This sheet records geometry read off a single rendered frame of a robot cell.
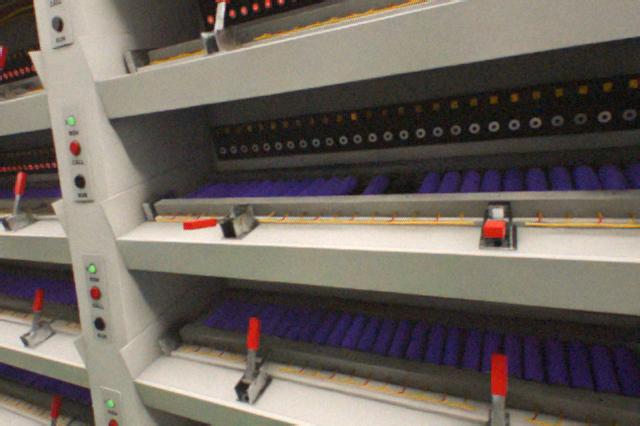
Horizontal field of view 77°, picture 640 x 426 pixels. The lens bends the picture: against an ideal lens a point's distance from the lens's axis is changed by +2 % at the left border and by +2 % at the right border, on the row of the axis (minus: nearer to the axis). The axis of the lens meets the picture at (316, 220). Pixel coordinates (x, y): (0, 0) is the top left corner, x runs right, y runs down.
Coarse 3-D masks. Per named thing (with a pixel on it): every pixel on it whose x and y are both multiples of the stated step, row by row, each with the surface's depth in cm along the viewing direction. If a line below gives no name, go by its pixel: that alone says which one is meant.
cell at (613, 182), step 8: (600, 168) 39; (608, 168) 38; (616, 168) 38; (600, 176) 38; (608, 176) 37; (616, 176) 36; (624, 176) 36; (608, 184) 35; (616, 184) 35; (624, 184) 34
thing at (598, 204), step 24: (504, 192) 36; (528, 192) 35; (552, 192) 34; (576, 192) 34; (600, 192) 33; (624, 192) 32; (192, 216) 52; (216, 216) 50; (264, 216) 47; (288, 216) 45; (312, 216) 44; (336, 216) 41; (360, 216) 41; (384, 216) 40; (408, 216) 39; (432, 216) 38; (456, 216) 37; (480, 216) 36; (528, 216) 35; (552, 216) 34; (576, 216) 33; (600, 216) 32; (624, 216) 32
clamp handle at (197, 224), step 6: (228, 210) 44; (234, 210) 44; (234, 216) 44; (186, 222) 38; (192, 222) 38; (198, 222) 39; (204, 222) 39; (210, 222) 40; (216, 222) 41; (222, 222) 42; (228, 222) 43; (186, 228) 38; (192, 228) 38; (198, 228) 39
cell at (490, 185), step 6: (486, 174) 43; (492, 174) 42; (498, 174) 42; (486, 180) 41; (492, 180) 40; (498, 180) 41; (486, 186) 39; (492, 186) 39; (498, 186) 40; (480, 192) 39; (486, 192) 38; (492, 192) 38; (498, 192) 39
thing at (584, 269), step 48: (432, 144) 49; (480, 144) 47; (528, 144) 45; (576, 144) 43; (624, 144) 41; (144, 192) 55; (144, 240) 49; (192, 240) 46; (240, 240) 43; (288, 240) 41; (336, 240) 39; (384, 240) 37; (432, 240) 36; (528, 240) 33; (576, 240) 31; (624, 240) 30; (384, 288) 37; (432, 288) 35; (480, 288) 33; (528, 288) 32; (576, 288) 30; (624, 288) 29
